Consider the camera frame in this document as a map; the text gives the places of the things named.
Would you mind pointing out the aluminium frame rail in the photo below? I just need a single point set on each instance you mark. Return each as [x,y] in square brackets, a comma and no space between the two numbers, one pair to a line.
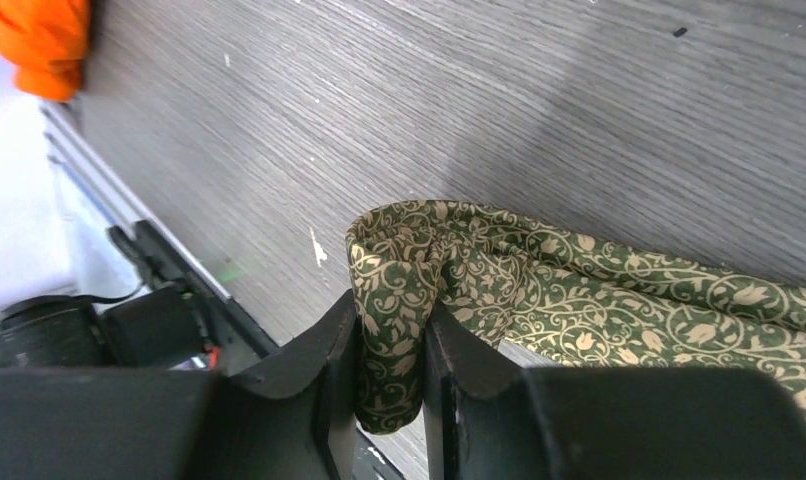
[269,411]

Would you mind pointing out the orange cloth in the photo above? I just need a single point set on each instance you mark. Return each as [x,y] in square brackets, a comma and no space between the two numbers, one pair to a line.
[47,42]

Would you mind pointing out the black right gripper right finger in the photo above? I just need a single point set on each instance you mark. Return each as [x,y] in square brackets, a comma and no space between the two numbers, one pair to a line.
[489,418]

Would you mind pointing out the green floral patterned tie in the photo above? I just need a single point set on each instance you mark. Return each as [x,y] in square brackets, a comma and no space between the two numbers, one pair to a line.
[570,297]

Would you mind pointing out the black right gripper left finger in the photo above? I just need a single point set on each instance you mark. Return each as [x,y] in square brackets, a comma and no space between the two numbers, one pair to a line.
[107,422]

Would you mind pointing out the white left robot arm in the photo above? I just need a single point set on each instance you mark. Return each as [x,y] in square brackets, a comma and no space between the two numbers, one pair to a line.
[65,331]

